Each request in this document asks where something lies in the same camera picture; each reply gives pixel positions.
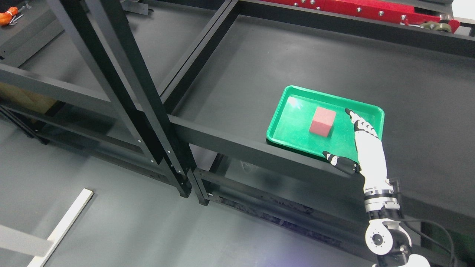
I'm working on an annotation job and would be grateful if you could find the white desk with leg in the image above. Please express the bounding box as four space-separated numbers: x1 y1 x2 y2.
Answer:
0 188 94 267

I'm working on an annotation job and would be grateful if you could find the pink cube block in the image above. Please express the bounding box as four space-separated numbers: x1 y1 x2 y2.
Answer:
309 106 336 138

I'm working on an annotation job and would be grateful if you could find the orange handled tool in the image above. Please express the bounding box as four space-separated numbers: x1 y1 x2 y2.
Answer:
0 7 24 27

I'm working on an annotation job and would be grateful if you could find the red metal beam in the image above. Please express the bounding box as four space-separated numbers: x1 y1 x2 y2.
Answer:
272 0 462 33

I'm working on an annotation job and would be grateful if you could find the black metal shelf rack middle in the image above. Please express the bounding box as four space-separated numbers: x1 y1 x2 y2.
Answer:
160 0 475 260

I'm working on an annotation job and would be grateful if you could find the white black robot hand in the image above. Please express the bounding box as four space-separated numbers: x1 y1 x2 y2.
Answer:
322 108 394 194

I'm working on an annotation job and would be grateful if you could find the black metal shelf rack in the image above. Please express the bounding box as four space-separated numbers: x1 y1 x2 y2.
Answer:
160 0 475 260
1 0 192 198

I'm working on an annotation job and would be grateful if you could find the black metal shelf rack left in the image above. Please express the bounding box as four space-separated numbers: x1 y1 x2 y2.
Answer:
1 0 192 198

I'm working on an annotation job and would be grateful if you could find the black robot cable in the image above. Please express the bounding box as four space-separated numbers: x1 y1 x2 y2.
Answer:
399 219 457 267

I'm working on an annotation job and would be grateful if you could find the green plastic tray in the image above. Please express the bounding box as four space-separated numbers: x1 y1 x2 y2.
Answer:
266 86 385 160

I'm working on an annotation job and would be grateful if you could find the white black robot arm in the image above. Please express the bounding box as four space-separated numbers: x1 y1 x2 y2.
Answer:
364 179 430 267

